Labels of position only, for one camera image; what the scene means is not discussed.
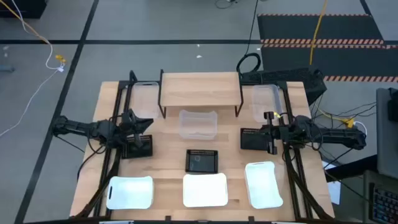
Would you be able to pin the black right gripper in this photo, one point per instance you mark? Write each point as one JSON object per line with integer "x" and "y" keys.
{"x": 272, "y": 133}

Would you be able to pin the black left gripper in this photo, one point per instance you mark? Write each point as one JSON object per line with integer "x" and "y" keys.
{"x": 129, "y": 126}

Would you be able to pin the black slotted plastic basket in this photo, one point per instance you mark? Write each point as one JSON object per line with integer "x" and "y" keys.
{"x": 140, "y": 151}
{"x": 248, "y": 144}
{"x": 202, "y": 161}

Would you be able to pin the clear plastic basket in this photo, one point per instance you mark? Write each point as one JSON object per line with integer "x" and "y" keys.
{"x": 198, "y": 126}
{"x": 264, "y": 101}
{"x": 146, "y": 99}

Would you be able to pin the wooden shelf with black legs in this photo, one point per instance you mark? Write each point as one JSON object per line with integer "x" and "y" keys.
{"x": 199, "y": 88}

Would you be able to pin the white lid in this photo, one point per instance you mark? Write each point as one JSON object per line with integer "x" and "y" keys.
{"x": 130, "y": 193}

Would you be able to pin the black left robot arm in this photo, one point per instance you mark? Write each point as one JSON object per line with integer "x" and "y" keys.
{"x": 77, "y": 127}

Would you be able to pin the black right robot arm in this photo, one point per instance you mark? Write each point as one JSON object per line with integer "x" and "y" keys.
{"x": 335, "y": 135}

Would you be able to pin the black perforated computer case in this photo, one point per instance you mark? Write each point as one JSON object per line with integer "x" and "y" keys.
{"x": 286, "y": 76}

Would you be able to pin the white paper sheet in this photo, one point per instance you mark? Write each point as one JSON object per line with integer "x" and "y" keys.
{"x": 334, "y": 191}

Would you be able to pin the black beam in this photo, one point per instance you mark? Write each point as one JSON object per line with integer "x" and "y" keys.
{"x": 354, "y": 166}

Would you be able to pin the black hazard-striped ramp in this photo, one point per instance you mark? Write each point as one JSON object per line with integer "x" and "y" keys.
{"x": 295, "y": 28}

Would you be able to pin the grey cabinet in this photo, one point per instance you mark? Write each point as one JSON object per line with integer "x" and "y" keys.
{"x": 387, "y": 140}

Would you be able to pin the grey desk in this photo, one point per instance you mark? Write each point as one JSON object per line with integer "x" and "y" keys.
{"x": 382, "y": 176}

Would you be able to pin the black device on cabinet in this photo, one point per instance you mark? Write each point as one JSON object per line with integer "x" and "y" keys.
{"x": 393, "y": 107}

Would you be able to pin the black computer keyboard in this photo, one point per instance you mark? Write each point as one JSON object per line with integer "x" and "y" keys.
{"x": 385, "y": 205}

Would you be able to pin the grey floor object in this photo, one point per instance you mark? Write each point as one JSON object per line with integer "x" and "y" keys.
{"x": 6, "y": 68}

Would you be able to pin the black box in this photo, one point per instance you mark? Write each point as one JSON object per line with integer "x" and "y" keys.
{"x": 21, "y": 7}

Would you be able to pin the black aluminium rig frame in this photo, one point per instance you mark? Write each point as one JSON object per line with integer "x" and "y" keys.
{"x": 112, "y": 168}

